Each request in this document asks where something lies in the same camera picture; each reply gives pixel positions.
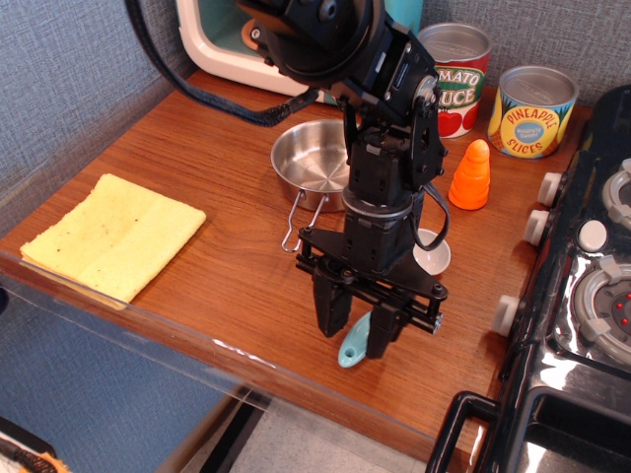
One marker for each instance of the white stove knob top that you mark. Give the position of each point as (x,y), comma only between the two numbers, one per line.
(548,188)

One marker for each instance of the white stove knob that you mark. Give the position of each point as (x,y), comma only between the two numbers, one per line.
(548,188)
(535,226)
(505,313)

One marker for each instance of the clear acrylic table guard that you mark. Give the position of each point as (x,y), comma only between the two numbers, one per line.
(263,333)

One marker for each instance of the small steel pan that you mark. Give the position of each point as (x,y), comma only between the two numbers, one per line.
(310,161)

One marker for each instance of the white stove knob bottom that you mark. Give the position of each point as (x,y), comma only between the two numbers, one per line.
(505,313)

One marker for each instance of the blue and white spoon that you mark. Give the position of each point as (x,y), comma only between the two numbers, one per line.
(357,340)

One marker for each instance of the white stove knob middle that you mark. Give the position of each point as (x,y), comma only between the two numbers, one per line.
(535,226)

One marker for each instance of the black toy stove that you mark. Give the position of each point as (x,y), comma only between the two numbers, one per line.
(564,404)

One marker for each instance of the teal toy microwave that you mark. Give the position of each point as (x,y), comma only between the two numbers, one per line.
(215,35)

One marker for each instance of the pineapple slices can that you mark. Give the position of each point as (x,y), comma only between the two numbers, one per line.
(531,111)

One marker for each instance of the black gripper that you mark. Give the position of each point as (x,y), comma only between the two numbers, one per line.
(357,261)

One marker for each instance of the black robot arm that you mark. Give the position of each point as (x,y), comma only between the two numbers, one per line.
(386,85)

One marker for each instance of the orange object at corner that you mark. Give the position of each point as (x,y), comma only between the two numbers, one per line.
(17,456)

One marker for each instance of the orange toy carrot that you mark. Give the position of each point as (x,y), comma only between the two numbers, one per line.
(470,186)

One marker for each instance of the yellow folded cloth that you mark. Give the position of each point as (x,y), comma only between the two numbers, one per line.
(115,242)

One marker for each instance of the tomato sauce can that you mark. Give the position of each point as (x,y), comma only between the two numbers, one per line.
(461,53)

